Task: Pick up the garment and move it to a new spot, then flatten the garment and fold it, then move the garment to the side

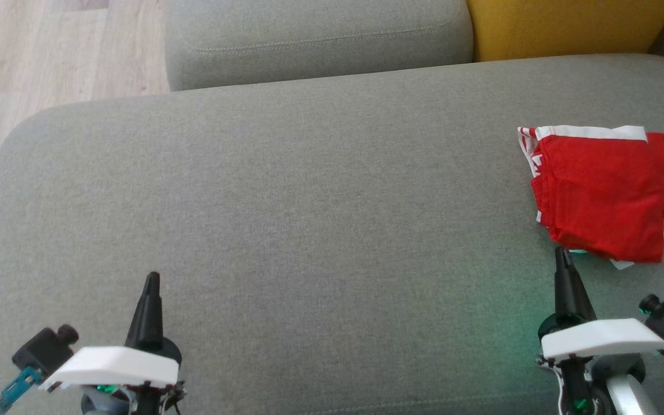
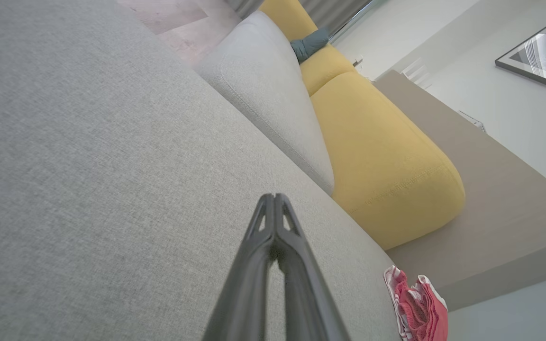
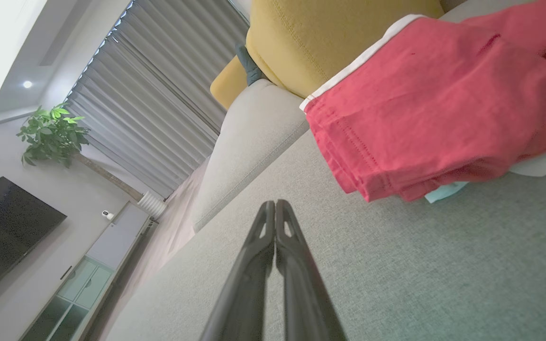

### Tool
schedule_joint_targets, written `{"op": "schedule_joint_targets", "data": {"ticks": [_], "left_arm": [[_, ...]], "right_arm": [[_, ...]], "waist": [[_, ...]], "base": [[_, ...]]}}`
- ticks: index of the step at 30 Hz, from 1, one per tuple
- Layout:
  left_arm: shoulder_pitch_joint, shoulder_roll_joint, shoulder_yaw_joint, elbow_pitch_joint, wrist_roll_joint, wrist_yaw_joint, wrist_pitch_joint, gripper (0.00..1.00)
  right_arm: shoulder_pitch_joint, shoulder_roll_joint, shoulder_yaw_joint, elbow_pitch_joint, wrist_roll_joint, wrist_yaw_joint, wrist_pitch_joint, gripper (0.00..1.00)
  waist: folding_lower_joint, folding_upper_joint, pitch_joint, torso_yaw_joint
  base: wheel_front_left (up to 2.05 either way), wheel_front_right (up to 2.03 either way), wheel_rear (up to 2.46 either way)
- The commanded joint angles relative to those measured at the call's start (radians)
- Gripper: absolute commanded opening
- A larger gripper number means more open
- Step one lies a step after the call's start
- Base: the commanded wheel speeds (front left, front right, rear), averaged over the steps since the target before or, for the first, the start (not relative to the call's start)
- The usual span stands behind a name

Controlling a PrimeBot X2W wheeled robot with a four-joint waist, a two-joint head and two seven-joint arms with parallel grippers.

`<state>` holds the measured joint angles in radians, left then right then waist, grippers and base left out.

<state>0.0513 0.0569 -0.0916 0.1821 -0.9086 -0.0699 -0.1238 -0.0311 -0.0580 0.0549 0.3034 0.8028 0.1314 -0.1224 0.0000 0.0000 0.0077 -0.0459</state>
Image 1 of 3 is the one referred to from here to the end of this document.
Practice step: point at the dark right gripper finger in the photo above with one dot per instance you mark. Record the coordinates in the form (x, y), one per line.
(561, 288)
(576, 300)

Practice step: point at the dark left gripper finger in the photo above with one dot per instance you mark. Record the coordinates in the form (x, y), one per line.
(140, 323)
(155, 323)

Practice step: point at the red shorts white stripe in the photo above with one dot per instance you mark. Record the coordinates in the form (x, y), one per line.
(597, 196)

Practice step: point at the yellow cushion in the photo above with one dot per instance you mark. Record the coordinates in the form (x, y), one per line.
(562, 26)

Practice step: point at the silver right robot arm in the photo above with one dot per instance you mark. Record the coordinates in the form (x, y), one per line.
(626, 395)

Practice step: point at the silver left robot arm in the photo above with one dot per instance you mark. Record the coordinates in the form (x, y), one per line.
(107, 403)

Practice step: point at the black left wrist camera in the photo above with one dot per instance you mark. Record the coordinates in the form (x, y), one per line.
(44, 349)

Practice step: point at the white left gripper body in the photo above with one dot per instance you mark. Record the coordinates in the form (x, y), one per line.
(113, 366)

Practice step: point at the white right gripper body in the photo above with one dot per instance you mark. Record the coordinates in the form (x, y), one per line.
(603, 340)

